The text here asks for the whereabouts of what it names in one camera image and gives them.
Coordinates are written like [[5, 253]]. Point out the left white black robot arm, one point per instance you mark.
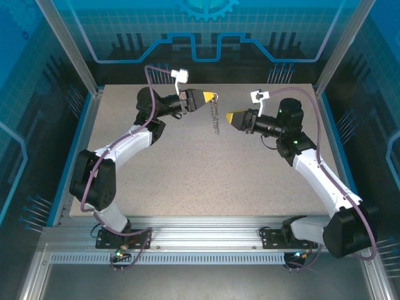
[[125, 145]]

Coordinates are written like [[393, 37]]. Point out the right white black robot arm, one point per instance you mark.
[[312, 178]]

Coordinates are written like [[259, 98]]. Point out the blue table edge trim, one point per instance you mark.
[[76, 140], [343, 156]]

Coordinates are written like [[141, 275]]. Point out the grey metal panel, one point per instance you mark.
[[203, 284]]

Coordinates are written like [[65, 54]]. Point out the aluminium side rail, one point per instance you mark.
[[337, 156], [86, 140]]

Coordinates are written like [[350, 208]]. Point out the aluminium frame post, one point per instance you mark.
[[71, 47], [343, 47]]

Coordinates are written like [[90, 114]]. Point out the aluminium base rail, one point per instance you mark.
[[203, 231]]

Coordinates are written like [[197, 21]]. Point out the aluminium lower frame rail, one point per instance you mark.
[[375, 278], [35, 281]]

